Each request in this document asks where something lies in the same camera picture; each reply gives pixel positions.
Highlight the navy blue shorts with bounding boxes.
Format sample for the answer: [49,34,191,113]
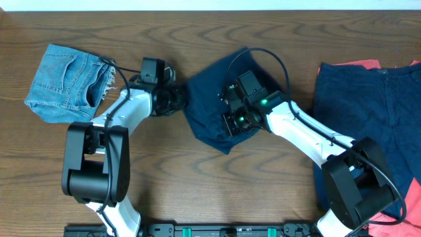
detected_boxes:
[184,47,281,155]

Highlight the light blue denim shorts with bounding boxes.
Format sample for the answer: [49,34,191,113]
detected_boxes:
[24,44,116,123]

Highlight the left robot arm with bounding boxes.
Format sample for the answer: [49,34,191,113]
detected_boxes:
[61,57,187,237]

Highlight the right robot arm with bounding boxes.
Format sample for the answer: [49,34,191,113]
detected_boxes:
[222,71,398,236]

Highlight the navy blue garment in pile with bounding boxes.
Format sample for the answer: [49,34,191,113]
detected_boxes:
[312,63,420,218]

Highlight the red garment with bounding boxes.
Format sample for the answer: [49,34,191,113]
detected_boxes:
[317,59,421,237]

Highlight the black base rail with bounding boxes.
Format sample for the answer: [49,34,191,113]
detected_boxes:
[63,223,323,237]

